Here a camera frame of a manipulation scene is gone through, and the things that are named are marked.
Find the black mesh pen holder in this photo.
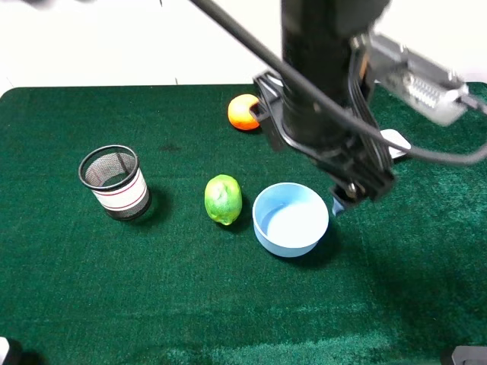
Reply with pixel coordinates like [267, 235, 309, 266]
[78, 144, 151, 221]

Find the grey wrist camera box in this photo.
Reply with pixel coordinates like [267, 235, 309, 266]
[366, 33, 469, 126]

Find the dark green felt mat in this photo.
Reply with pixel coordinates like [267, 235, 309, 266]
[1, 84, 486, 364]

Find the white flat object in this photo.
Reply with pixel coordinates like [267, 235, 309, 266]
[380, 129, 411, 160]

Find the light blue plastic bowl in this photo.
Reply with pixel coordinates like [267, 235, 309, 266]
[252, 182, 329, 258]

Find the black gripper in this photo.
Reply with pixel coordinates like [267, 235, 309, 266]
[250, 71, 395, 217]

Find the orange fruit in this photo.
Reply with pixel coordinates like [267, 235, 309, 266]
[228, 94, 259, 131]

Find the green lime fruit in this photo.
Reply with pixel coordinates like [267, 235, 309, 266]
[204, 174, 243, 226]

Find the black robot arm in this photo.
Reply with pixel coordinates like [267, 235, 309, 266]
[250, 1, 395, 215]

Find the black cable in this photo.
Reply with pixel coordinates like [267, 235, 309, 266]
[189, 0, 487, 165]

